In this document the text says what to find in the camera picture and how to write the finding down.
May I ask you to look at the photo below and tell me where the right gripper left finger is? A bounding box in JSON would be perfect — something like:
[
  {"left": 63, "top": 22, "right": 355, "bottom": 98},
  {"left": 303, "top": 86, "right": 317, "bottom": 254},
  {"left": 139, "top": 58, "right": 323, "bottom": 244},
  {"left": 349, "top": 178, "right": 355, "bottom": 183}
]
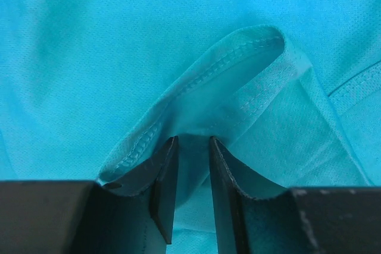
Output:
[{"left": 1, "top": 137, "right": 179, "bottom": 253}]

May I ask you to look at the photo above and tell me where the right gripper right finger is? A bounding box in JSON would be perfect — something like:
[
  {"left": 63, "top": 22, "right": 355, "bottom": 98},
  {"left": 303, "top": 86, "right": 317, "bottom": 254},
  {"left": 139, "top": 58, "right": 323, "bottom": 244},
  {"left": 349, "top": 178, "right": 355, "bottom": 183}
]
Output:
[{"left": 209, "top": 137, "right": 380, "bottom": 253}]

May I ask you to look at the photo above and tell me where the teal t shirt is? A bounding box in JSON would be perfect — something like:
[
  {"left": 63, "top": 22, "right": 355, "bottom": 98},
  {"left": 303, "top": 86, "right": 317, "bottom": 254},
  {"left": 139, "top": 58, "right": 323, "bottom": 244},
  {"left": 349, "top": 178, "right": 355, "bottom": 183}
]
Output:
[{"left": 1, "top": 0, "right": 380, "bottom": 253}]

